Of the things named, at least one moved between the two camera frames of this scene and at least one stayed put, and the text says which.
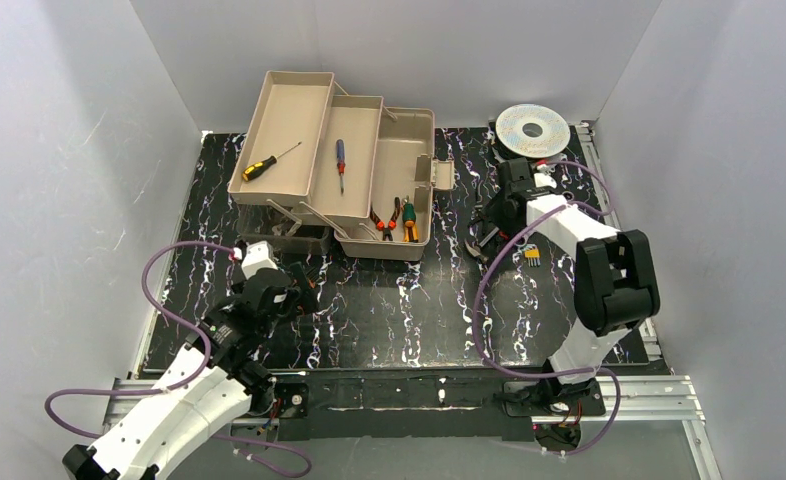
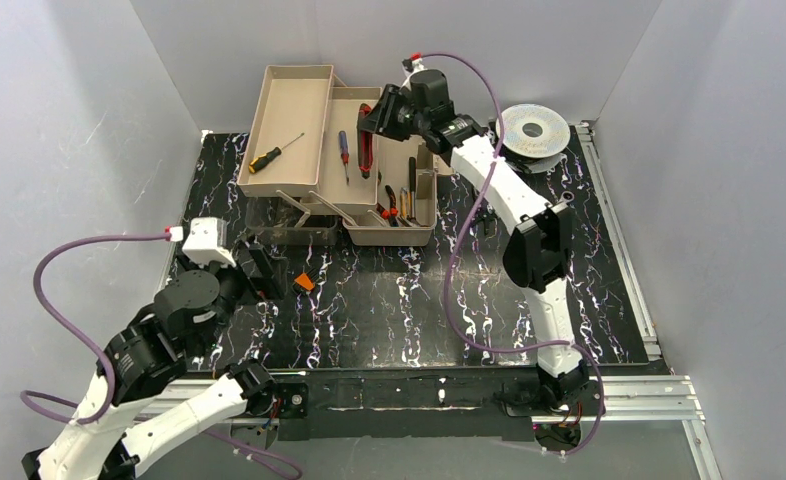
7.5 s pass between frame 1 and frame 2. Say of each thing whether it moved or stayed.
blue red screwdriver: moved
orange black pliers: moved
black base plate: stayed
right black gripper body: moved
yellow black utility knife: moved
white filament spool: stayed
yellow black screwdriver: moved
